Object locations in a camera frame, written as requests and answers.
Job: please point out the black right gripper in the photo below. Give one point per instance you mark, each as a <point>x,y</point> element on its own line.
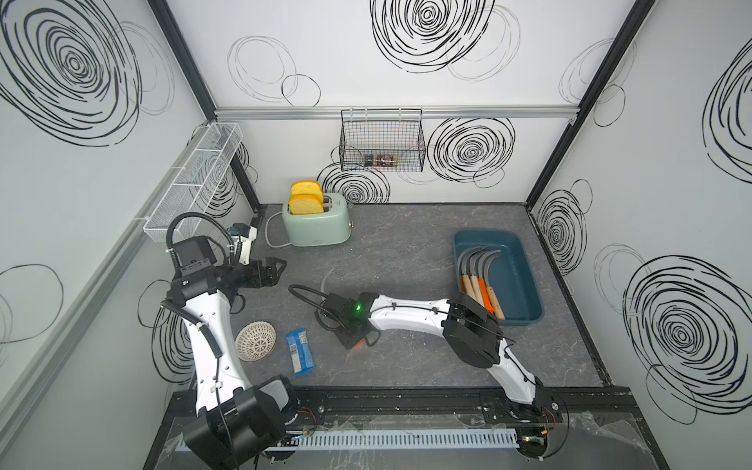
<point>344,339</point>

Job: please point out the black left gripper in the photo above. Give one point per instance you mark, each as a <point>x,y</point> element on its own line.
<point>269,276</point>

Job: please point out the wooden handle sickle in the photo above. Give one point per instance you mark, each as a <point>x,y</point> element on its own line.
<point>491,257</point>
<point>470,273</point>
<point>475,281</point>

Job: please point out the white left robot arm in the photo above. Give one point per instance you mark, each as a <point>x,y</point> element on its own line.
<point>235,420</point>

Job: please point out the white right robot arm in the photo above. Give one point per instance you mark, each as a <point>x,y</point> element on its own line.
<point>470,330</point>

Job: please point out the teal plastic storage box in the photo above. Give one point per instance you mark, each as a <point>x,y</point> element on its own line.
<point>510,275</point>

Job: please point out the blue snack packet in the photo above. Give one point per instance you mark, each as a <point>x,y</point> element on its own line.
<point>300,352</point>

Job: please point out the white plastic strainer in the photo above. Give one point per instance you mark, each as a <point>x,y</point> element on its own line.
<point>255,341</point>

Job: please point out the mint green toaster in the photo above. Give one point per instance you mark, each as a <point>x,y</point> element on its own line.
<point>332,227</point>

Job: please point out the yellow toast slice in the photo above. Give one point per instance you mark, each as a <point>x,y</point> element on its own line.
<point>307,188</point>
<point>305,204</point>

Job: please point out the white wire wall shelf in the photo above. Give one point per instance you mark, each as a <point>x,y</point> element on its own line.
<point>198,176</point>

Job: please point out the white slotted cable duct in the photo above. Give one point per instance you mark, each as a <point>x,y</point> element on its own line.
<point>427,439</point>

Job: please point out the black wire wall basket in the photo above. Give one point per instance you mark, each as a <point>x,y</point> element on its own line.
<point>384,139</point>

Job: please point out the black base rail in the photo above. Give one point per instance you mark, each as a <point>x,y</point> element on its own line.
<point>321,404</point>

